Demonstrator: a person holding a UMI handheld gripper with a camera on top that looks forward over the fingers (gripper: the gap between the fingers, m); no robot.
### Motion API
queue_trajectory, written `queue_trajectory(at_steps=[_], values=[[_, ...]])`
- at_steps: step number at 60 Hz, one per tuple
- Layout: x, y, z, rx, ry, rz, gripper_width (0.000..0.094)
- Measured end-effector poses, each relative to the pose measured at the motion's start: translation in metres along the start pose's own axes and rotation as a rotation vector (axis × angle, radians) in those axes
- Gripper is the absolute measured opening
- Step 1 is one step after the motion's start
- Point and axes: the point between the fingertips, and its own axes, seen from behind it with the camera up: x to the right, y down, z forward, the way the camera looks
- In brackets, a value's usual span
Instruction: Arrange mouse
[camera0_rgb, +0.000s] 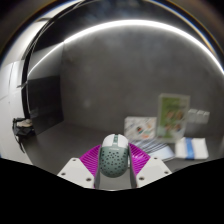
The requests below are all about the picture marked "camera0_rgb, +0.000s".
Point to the green and white computer mouse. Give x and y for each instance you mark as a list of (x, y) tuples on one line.
[(114, 160)]

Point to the white book with blue stripe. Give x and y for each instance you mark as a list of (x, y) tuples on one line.
[(191, 148)]

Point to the white wall sockets group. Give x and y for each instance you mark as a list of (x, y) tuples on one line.
[(198, 116)]

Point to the white sticker sheet card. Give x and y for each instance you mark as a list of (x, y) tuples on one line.
[(140, 128)]

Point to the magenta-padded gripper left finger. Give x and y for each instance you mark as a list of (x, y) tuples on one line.
[(80, 168)]

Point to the black monitor screen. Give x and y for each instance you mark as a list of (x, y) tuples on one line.
[(45, 103)]

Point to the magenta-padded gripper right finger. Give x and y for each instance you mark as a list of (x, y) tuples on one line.
[(148, 166)]

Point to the black bag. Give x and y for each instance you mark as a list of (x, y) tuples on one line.
[(22, 127)]

